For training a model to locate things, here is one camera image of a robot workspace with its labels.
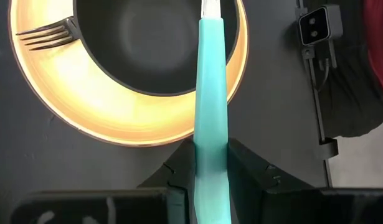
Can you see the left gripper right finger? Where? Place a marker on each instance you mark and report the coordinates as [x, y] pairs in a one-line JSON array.
[[303, 208]]

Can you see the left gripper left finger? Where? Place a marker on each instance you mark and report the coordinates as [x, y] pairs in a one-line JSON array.
[[101, 208]]

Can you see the black bowl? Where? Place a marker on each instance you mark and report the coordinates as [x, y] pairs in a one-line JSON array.
[[147, 46]]

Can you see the yellow round plate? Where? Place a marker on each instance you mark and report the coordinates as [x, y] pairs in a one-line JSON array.
[[101, 102]]

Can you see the person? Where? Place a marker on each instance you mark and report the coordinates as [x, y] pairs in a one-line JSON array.
[[359, 93]]

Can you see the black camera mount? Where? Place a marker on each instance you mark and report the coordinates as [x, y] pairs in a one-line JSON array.
[[328, 149]]

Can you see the small black table camera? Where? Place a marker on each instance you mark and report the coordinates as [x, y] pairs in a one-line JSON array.
[[319, 25]]

